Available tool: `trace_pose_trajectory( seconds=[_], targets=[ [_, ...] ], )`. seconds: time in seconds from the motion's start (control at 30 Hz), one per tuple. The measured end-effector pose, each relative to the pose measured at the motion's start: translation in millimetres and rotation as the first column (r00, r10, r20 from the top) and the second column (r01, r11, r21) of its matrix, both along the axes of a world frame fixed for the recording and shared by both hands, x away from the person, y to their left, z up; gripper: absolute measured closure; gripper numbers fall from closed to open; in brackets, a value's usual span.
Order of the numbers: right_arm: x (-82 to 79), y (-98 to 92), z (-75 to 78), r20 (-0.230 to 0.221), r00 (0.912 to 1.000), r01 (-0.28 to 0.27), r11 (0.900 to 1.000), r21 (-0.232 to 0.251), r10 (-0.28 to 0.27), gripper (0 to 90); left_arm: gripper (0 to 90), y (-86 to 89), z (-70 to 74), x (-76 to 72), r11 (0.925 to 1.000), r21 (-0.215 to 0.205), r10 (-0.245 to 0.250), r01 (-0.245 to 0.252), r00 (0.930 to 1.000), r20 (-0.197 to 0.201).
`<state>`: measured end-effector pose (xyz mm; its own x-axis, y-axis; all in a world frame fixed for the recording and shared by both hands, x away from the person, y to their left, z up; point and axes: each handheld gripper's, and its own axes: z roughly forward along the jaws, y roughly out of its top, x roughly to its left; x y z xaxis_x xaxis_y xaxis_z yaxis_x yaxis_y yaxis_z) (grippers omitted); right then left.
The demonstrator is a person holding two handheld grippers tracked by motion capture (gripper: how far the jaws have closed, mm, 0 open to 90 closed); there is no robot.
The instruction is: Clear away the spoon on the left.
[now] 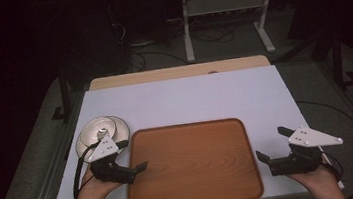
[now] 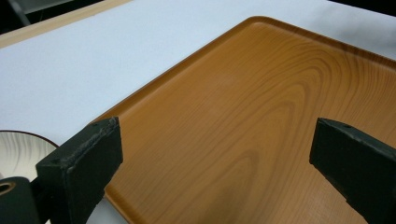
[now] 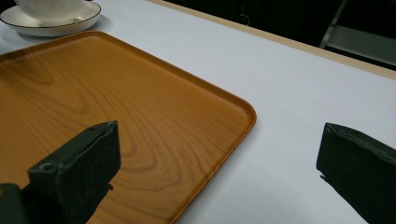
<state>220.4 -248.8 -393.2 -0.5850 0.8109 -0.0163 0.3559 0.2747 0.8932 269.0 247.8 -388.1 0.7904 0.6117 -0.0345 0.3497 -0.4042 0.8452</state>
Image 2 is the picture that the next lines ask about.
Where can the wood-grain tray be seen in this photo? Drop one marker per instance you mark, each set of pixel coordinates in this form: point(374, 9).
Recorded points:
point(236, 124)

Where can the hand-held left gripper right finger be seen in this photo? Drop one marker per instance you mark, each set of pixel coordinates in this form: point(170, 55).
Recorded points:
point(358, 165)

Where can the white bowl with dark rim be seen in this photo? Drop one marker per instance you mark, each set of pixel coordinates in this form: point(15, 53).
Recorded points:
point(19, 155)

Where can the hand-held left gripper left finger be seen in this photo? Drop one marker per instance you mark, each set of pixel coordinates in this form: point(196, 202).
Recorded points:
point(81, 169)

